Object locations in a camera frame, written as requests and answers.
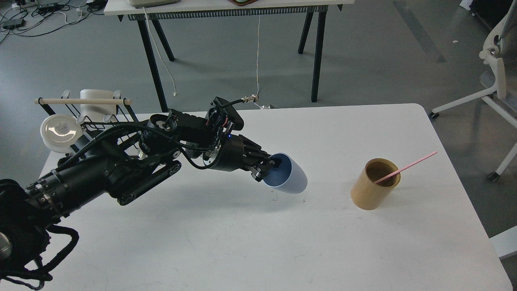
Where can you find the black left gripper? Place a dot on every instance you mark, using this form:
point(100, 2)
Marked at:
point(238, 152)

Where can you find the light blue cup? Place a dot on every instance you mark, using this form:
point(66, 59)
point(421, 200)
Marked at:
point(286, 176)

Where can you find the pink chopstick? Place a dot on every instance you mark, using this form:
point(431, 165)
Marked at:
point(396, 172)

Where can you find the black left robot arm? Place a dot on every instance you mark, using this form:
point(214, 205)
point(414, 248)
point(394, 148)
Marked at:
point(125, 160)

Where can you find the wooden cylindrical holder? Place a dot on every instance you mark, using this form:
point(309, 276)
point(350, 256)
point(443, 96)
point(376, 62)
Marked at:
point(366, 193)

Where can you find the white mug on rack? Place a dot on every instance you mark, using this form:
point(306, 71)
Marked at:
point(96, 113)

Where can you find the wooden dowel rod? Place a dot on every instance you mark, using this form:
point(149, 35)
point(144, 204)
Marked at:
point(48, 101)

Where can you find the white office chair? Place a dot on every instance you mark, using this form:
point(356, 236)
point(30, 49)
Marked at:
point(499, 53)

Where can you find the black wire dish rack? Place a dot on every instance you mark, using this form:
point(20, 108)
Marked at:
point(124, 114)

